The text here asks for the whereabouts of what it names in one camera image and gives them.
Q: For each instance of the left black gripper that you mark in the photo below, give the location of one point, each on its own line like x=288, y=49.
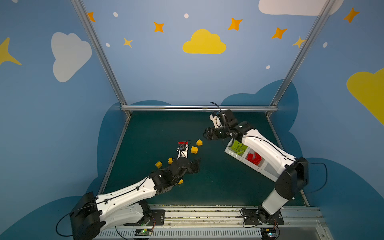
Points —
x=190, y=166

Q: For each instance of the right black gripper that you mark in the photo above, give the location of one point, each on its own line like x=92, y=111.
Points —
x=214, y=133

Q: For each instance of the white three-compartment bin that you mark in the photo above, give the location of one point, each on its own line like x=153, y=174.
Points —
x=263, y=168

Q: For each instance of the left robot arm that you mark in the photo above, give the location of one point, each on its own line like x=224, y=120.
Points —
x=93, y=214

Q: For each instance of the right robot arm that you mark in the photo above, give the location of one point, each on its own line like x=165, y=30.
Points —
x=293, y=173

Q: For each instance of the small yellow slope brick left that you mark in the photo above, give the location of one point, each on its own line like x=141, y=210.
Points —
x=159, y=165

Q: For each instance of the left controller board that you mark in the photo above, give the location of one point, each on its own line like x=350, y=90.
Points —
x=143, y=233

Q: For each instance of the controller board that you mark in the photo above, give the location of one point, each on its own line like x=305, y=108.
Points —
x=143, y=233
x=269, y=234

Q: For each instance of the right controller board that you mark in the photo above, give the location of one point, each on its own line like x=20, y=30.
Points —
x=269, y=234

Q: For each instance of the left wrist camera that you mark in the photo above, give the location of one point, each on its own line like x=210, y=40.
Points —
x=182, y=150

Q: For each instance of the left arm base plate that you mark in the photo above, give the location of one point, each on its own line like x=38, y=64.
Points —
x=157, y=218

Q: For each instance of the front aluminium rail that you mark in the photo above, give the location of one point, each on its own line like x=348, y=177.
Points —
x=223, y=223

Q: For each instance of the aluminium frame rear bar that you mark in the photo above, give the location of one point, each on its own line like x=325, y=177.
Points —
x=198, y=108

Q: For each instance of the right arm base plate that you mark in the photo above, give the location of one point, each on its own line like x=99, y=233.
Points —
x=254, y=217

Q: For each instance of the aluminium frame left post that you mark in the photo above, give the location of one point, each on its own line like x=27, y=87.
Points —
x=87, y=24

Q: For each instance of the aluminium frame post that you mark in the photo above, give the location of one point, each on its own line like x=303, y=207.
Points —
x=87, y=24
x=304, y=50

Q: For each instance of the aluminium frame right post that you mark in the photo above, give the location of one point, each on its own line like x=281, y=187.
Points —
x=304, y=50

